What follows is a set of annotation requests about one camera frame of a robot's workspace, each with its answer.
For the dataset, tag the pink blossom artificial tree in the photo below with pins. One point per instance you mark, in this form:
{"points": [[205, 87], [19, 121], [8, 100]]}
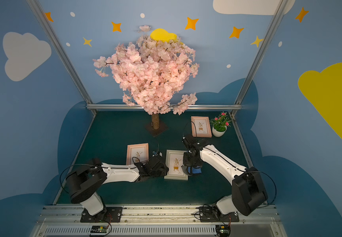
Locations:
{"points": [[151, 71]]}

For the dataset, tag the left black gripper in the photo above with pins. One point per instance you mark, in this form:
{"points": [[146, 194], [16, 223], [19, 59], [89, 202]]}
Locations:
{"points": [[161, 166]]}

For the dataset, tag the left controller board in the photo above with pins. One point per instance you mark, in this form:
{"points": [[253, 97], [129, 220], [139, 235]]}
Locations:
{"points": [[99, 230]]}

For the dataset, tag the green picture frame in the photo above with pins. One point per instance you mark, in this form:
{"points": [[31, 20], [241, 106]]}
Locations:
{"points": [[174, 161]]}

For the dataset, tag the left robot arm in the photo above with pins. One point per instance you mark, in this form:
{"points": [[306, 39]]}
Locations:
{"points": [[84, 182]]}

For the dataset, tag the controller board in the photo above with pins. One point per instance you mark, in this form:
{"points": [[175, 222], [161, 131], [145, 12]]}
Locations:
{"points": [[222, 231], [99, 230]]}

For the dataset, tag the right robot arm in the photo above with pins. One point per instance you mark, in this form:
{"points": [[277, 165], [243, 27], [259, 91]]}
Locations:
{"points": [[248, 190]]}

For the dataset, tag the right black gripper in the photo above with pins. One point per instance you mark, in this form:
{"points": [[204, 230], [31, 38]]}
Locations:
{"points": [[189, 162]]}

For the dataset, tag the right controller board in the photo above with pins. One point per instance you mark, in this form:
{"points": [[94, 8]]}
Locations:
{"points": [[222, 231]]}

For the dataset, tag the pink picture frame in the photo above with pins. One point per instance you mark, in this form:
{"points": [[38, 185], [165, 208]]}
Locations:
{"points": [[137, 153], [201, 127]]}

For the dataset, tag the blue and grey cloth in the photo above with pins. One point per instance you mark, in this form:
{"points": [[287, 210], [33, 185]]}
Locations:
{"points": [[191, 171]]}

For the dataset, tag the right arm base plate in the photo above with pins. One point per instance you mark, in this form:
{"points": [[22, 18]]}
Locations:
{"points": [[208, 213]]}

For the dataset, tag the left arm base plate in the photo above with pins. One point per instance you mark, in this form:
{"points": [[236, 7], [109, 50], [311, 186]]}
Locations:
{"points": [[110, 214]]}

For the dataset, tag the white pot with flowers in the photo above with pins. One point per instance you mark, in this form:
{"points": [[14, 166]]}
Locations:
{"points": [[220, 124]]}

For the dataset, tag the aluminium front rail assembly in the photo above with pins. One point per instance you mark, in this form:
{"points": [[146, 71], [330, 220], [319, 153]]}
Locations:
{"points": [[147, 220]]}

